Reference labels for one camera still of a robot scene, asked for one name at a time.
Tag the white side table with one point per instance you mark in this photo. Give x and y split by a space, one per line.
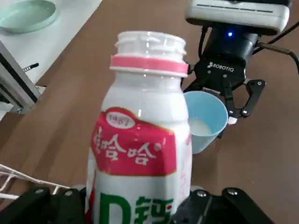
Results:
58 39

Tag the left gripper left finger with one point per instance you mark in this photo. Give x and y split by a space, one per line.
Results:
35 207

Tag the white bottle pink label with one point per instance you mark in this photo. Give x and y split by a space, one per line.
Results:
140 105

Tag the green plate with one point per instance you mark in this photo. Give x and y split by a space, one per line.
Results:
25 16

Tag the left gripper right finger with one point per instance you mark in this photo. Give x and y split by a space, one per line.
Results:
222 210

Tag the blue ceramic cup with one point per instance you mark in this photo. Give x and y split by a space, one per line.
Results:
210 109

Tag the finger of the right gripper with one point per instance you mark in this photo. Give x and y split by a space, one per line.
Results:
255 93
191 70

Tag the aluminium frame post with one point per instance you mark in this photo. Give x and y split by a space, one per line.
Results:
14 77

